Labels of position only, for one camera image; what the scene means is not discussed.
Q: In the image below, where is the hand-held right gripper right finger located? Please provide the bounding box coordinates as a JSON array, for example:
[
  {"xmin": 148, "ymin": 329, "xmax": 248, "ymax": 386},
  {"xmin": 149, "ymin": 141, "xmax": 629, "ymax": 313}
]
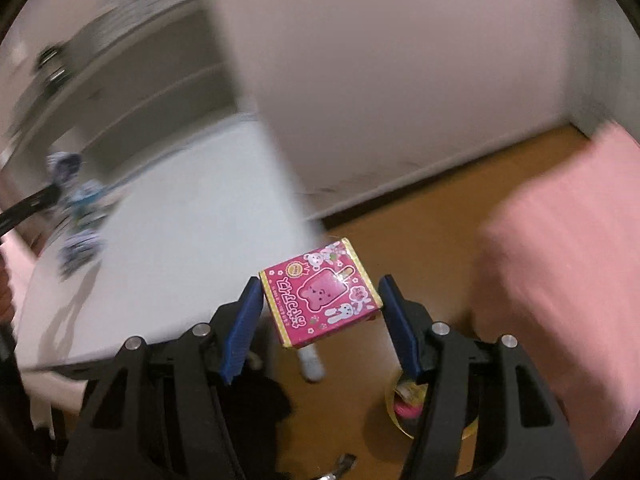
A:
[{"xmin": 378, "ymin": 274, "xmax": 587, "ymax": 480}]

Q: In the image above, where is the white shelf unit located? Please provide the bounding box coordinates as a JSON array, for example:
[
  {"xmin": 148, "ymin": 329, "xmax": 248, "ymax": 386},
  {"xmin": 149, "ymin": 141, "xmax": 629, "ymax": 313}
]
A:
[{"xmin": 7, "ymin": 2, "xmax": 243, "ymax": 161}]

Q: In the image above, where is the chrome chair base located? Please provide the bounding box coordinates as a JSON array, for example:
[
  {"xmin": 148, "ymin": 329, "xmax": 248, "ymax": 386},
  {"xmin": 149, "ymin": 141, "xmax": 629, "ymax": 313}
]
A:
[{"xmin": 317, "ymin": 452, "xmax": 358, "ymax": 480}]

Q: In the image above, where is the white table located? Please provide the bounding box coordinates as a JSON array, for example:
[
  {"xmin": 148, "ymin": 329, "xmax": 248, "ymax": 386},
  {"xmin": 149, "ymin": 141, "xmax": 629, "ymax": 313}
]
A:
[{"xmin": 14, "ymin": 122, "xmax": 328, "ymax": 386}]

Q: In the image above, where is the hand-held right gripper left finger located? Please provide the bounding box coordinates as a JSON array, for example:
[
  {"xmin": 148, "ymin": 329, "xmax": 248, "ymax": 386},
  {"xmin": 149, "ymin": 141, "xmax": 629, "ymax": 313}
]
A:
[{"xmin": 57, "ymin": 276, "xmax": 264, "ymax": 480}]

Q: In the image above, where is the pink candy box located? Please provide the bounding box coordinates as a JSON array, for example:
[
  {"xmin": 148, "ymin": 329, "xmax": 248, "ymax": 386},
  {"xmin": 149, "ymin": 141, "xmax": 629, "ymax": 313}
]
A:
[{"xmin": 258, "ymin": 238, "xmax": 384, "ymax": 350}]

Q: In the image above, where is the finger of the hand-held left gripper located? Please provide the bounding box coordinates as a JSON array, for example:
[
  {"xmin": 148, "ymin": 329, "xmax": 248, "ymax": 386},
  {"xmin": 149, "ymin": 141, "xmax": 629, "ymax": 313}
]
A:
[{"xmin": 0, "ymin": 184, "xmax": 61, "ymax": 237}]

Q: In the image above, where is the black bin with gold rim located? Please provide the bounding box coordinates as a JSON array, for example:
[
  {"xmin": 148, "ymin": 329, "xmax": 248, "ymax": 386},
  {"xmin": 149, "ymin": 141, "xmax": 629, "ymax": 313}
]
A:
[{"xmin": 386, "ymin": 370, "xmax": 482, "ymax": 443}]

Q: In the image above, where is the pink blanket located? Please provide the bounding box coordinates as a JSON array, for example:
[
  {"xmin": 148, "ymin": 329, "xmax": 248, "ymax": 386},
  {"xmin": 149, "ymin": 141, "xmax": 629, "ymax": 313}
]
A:
[{"xmin": 470, "ymin": 121, "xmax": 640, "ymax": 480}]

